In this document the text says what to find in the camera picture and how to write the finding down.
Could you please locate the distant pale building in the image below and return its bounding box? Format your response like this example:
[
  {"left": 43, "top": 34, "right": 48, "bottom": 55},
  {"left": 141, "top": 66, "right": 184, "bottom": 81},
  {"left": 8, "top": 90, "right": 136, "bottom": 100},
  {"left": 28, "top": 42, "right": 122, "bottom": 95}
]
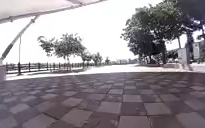
[{"left": 115, "top": 58, "right": 138, "bottom": 65}]

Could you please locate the row of small trees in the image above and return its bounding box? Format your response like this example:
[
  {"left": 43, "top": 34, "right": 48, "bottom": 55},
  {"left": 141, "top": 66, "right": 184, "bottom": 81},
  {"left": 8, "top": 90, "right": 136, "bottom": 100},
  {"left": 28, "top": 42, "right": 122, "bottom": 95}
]
[{"left": 36, "top": 32, "right": 112, "bottom": 70}]

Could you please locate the grey checkered paved plaza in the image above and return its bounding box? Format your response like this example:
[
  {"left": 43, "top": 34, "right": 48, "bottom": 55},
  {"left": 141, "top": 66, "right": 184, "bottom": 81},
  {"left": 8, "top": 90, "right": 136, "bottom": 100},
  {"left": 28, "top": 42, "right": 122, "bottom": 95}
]
[{"left": 0, "top": 63, "right": 205, "bottom": 128}]

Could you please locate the group of large dark trees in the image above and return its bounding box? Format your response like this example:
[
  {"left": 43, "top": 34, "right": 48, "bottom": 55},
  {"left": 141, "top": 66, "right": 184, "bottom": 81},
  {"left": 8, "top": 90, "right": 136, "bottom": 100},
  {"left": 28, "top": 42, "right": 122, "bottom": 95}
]
[{"left": 120, "top": 0, "right": 205, "bottom": 66}]

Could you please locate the dark railing fence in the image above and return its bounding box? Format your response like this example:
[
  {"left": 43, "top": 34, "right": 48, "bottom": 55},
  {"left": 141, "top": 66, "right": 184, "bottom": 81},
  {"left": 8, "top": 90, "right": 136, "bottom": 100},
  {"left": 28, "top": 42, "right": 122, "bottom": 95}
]
[{"left": 0, "top": 61, "right": 91, "bottom": 76}]

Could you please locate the thin dark pole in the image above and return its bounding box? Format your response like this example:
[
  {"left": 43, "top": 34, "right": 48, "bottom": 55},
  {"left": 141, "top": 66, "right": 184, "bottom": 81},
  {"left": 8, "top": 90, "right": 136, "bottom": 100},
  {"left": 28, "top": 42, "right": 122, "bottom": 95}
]
[{"left": 17, "top": 35, "right": 22, "bottom": 76}]

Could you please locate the white canopy shelter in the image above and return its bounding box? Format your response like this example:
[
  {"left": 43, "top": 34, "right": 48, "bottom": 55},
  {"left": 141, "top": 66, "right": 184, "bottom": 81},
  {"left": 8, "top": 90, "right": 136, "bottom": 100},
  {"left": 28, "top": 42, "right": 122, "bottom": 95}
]
[{"left": 0, "top": 0, "right": 108, "bottom": 83}]

